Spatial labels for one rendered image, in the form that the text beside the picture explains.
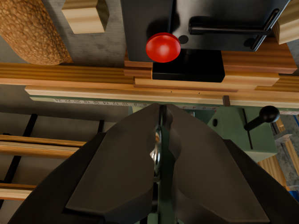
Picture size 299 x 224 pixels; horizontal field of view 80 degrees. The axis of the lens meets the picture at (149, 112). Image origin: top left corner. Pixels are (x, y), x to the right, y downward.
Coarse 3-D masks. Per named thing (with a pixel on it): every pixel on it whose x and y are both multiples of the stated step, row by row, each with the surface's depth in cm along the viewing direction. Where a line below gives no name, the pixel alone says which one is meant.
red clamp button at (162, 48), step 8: (152, 40) 15; (160, 40) 14; (168, 40) 14; (176, 40) 15; (152, 48) 15; (160, 48) 15; (168, 48) 15; (176, 48) 15; (152, 56) 16; (160, 56) 16; (168, 56) 16; (176, 56) 16
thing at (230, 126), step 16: (224, 112) 26; (240, 112) 26; (256, 112) 26; (224, 128) 25; (240, 128) 25; (256, 128) 25; (240, 144) 24; (256, 144) 24; (272, 144) 24; (256, 160) 27
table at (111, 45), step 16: (48, 0) 25; (64, 0) 25; (112, 0) 24; (64, 16) 27; (112, 16) 26; (64, 32) 29; (112, 32) 29; (272, 32) 27; (80, 48) 32; (96, 48) 32; (112, 48) 31; (64, 64) 36; (80, 64) 36; (96, 64) 35; (112, 64) 35
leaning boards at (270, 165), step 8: (280, 120) 146; (280, 128) 152; (288, 144) 143; (264, 160) 163; (272, 160) 153; (296, 160) 135; (264, 168) 162; (272, 168) 153; (280, 168) 153; (296, 168) 135; (272, 176) 152; (280, 176) 146
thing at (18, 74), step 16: (0, 64) 36; (16, 64) 36; (32, 64) 36; (0, 80) 35; (16, 80) 35; (32, 80) 34; (48, 80) 34; (64, 80) 34; (80, 80) 34; (96, 80) 34; (112, 80) 34; (128, 80) 34; (288, 80) 34; (256, 96) 35; (272, 96) 34; (288, 96) 34
